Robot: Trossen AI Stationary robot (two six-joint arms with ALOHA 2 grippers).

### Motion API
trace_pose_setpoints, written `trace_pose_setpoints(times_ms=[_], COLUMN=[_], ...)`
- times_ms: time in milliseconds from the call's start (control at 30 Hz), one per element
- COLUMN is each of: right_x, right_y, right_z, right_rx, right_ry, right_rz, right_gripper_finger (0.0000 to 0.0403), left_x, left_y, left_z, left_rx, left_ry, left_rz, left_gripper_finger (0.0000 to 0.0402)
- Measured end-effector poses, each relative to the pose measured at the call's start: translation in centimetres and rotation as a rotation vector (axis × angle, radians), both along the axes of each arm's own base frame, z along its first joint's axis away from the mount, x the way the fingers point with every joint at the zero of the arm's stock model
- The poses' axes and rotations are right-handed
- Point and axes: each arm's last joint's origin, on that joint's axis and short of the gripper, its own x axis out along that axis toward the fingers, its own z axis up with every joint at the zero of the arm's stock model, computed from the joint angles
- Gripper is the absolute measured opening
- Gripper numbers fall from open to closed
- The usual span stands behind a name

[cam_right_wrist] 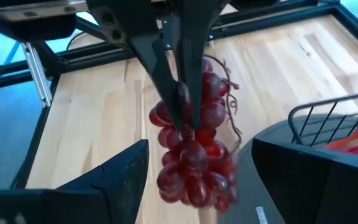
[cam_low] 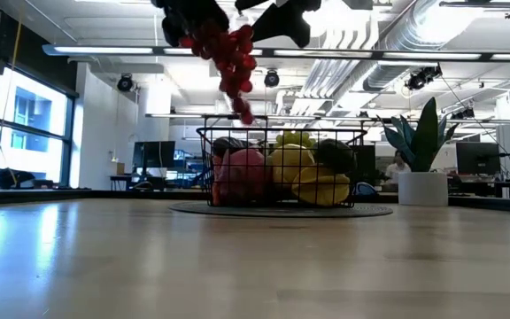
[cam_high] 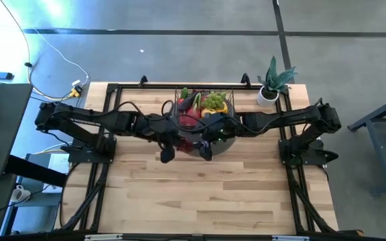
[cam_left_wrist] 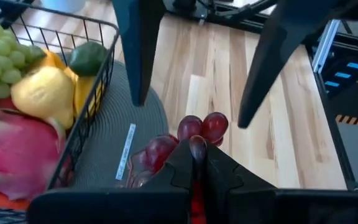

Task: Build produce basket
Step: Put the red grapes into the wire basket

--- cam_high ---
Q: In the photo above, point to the white mug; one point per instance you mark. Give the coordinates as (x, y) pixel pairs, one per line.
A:
(19, 193)

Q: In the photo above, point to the white paper sheet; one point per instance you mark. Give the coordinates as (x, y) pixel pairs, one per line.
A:
(59, 164)

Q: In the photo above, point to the large pink dragon fruit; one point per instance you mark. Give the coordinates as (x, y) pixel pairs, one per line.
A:
(189, 118)

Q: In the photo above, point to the black desk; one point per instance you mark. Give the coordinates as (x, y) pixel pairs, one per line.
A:
(2, 127)

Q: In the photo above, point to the grey metal cart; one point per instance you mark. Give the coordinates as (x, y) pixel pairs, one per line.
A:
(385, 150)

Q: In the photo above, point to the black aluminium frame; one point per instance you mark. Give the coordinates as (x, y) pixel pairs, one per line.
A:
(129, 86)

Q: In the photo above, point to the purple eggplant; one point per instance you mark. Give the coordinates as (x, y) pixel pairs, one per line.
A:
(187, 102)

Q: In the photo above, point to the grey round mat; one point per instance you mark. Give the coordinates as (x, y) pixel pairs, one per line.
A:
(228, 147)

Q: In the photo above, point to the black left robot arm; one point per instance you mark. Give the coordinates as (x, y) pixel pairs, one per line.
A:
(85, 118)

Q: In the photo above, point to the small pink dragon fruit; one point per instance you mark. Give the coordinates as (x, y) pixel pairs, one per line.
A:
(223, 95)

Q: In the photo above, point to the white metal bar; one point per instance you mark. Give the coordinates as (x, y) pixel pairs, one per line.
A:
(103, 237)
(291, 238)

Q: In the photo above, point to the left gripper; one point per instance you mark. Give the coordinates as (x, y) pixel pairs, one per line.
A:
(159, 130)

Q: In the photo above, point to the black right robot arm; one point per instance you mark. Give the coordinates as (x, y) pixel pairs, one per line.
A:
(290, 118)

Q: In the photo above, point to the green grape bunch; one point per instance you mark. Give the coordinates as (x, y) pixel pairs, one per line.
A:
(213, 100)

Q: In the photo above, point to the yellow bell pepper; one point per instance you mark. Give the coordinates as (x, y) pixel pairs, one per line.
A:
(224, 107)

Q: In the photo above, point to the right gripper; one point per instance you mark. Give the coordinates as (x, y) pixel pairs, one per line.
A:
(220, 127)

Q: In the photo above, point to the potted plant white pot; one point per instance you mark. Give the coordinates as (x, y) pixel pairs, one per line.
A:
(271, 83)

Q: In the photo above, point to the yellow power plug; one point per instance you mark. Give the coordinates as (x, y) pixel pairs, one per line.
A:
(75, 91)

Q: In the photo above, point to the green cucumber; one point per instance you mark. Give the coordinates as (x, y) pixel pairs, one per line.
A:
(184, 93)

